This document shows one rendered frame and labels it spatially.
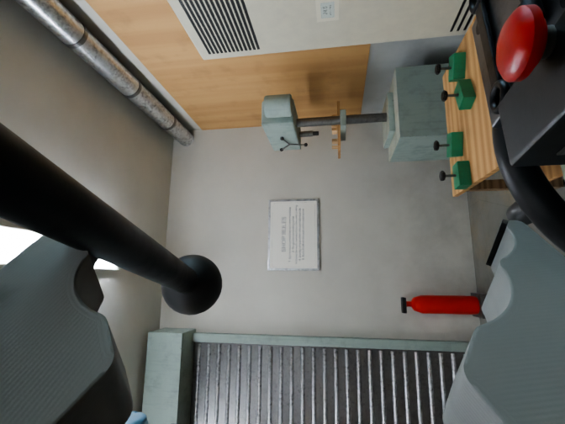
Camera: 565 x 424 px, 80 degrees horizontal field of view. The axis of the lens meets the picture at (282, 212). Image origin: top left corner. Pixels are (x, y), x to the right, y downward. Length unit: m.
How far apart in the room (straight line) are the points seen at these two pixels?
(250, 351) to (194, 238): 1.13
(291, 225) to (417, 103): 1.45
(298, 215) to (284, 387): 1.43
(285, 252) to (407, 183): 1.23
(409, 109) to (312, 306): 1.73
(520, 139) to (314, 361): 2.89
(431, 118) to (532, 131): 2.14
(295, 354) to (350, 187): 1.51
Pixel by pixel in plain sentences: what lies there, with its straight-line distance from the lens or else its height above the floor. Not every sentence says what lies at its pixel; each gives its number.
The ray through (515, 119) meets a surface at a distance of 0.21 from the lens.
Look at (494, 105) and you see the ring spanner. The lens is 0.25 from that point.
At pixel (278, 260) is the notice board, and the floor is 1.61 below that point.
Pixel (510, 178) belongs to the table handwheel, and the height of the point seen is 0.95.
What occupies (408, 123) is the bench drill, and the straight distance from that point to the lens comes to 2.29.
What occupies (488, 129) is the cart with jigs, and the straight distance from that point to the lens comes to 1.52.
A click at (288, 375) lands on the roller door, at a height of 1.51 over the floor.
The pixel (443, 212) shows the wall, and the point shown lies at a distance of 3.19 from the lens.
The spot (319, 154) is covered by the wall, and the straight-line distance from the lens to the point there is 3.22.
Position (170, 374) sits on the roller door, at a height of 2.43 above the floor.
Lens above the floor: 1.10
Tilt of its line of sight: 9 degrees up
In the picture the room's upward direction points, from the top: 91 degrees counter-clockwise
